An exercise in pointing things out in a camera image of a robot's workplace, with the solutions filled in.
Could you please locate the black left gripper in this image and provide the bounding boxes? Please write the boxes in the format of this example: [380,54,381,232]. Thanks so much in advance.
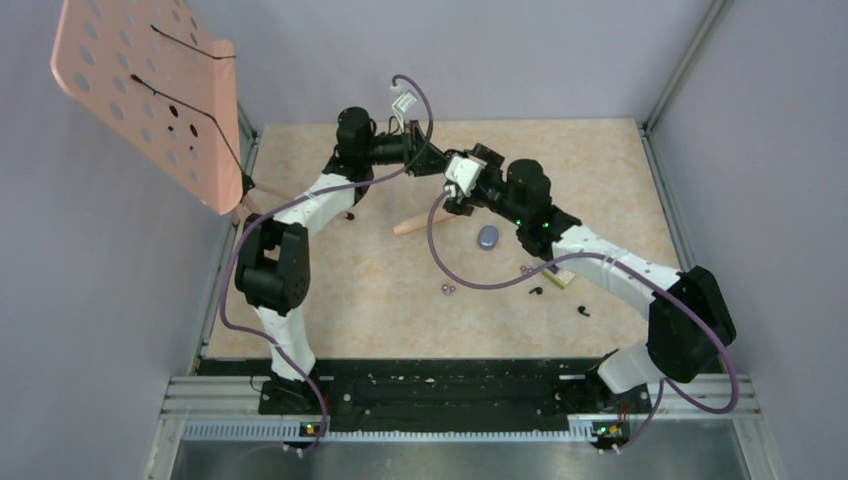
[362,119,453,177]

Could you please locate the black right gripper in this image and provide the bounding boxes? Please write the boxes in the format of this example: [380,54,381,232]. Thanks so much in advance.
[444,144,528,227]

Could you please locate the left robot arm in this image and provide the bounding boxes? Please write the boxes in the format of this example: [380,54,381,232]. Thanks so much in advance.
[234,107,449,414]

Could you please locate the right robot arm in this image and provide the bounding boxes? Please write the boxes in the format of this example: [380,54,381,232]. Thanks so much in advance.
[444,144,737,412]

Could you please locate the grey-blue oval case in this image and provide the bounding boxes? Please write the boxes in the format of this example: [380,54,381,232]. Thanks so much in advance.
[476,225,500,251]

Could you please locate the purple and green toy blocks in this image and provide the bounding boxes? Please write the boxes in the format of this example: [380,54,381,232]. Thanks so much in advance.
[542,267,575,290]

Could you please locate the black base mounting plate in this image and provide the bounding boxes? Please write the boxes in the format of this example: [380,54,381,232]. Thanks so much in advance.
[197,358,652,434]

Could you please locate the pink perforated board stand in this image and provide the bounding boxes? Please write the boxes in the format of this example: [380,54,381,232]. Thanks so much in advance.
[50,0,296,215]

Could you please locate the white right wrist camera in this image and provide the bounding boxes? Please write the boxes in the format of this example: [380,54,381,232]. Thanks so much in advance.
[444,155,484,198]

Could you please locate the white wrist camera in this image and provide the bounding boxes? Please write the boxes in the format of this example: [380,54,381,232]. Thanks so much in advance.
[390,85,419,125]
[444,155,484,198]

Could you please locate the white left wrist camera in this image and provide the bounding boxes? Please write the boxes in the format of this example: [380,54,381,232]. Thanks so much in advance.
[390,85,419,125]

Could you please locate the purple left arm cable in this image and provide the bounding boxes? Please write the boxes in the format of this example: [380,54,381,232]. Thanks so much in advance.
[218,74,436,457]

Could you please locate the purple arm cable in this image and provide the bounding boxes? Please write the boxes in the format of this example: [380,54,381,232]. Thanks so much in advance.
[218,74,436,457]
[426,188,741,454]

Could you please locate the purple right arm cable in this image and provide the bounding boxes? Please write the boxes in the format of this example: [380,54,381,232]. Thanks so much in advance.
[426,188,741,454]

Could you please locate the aluminium frame rail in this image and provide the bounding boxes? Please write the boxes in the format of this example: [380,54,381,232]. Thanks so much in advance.
[145,367,785,479]

